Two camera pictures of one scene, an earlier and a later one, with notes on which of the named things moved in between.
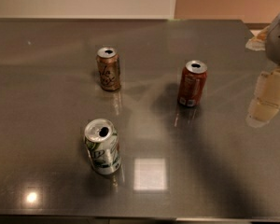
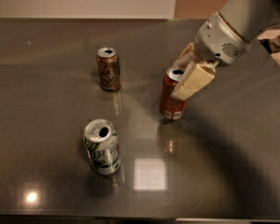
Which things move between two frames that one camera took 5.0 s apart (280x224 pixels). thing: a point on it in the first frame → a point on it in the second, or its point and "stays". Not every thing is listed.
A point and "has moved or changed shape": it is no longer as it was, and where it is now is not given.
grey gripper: x=278 y=44 → x=219 y=41
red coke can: x=192 y=80 has moved or changed shape
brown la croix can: x=108 y=63 stays
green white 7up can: x=102 y=142 stays
